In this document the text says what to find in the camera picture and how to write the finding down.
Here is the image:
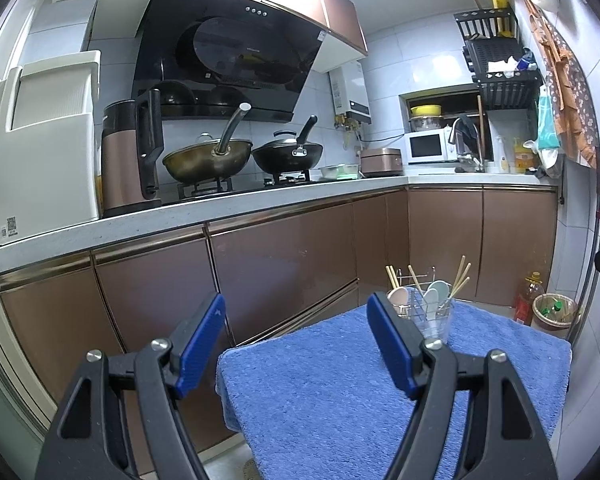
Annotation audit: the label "steel bowl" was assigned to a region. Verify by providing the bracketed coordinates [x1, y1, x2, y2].
[409, 116, 446, 134]

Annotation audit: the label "copper electric kettle black handle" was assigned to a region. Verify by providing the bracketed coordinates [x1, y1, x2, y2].
[101, 88, 164, 214]

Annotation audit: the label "copper rice cooker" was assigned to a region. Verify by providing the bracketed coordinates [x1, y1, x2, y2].
[359, 147, 407, 179]

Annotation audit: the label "white water heater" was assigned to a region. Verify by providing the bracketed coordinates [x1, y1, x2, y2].
[328, 59, 372, 125]

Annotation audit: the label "kitchen faucet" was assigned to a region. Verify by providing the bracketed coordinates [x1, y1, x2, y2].
[449, 114, 486, 171]

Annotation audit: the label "copper base cabinets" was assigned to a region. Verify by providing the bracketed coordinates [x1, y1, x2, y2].
[0, 185, 561, 462]

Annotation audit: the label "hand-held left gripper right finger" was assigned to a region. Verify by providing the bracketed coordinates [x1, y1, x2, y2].
[366, 291, 561, 480]

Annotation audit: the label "brown patterned apron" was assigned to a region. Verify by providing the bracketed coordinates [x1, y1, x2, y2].
[522, 0, 600, 169]

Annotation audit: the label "beige trash bin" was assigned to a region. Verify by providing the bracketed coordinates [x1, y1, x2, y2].
[531, 293, 580, 331]

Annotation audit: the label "white plastic bag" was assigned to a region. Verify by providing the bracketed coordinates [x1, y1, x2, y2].
[527, 140, 566, 181]

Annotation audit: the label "large cooking oil bottle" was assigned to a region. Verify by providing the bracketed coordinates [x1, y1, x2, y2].
[514, 270, 545, 326]

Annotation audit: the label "teal hanging bag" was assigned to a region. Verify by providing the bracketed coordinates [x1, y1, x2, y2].
[536, 87, 561, 151]

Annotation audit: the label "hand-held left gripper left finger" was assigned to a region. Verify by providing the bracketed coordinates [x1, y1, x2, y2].
[34, 291, 227, 480]

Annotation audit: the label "yellow detergent bottle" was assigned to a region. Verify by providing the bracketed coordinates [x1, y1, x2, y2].
[513, 138, 534, 175]

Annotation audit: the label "wire utensil holder clear cup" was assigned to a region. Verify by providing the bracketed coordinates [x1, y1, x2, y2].
[386, 265, 455, 346]

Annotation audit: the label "brass gas valves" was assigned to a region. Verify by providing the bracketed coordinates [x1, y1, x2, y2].
[332, 115, 364, 149]

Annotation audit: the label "blue terry towel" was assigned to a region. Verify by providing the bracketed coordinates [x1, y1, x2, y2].
[215, 300, 573, 480]

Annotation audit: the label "black glass range hood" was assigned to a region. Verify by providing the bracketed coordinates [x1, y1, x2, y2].
[130, 0, 329, 124]

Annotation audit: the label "white soap bottle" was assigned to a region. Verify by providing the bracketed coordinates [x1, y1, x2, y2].
[494, 134, 512, 174]

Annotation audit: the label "chrome pole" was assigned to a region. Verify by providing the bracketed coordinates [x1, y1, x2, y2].
[569, 205, 600, 347]

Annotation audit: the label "black wall rack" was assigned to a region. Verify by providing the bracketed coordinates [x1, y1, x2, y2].
[453, 7, 544, 111]

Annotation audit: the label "black wok with lid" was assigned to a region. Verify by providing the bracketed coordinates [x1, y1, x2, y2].
[251, 115, 325, 175]

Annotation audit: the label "white kitchen countertop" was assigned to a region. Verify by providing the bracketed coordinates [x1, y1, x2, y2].
[0, 170, 561, 279]

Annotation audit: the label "white microwave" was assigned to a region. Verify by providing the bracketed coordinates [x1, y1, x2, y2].
[404, 128, 461, 165]

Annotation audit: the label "yellow roll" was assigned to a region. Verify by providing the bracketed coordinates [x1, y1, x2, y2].
[487, 0, 511, 37]

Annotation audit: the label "brass wok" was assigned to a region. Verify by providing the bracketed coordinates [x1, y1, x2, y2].
[162, 102, 255, 185]

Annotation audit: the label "black power cord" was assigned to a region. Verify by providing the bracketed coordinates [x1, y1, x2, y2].
[352, 131, 409, 144]

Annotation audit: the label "white countertop appliance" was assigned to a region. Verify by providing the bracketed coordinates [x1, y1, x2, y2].
[0, 50, 104, 249]

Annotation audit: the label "black gas stove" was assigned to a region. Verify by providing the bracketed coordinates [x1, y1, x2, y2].
[176, 170, 314, 200]

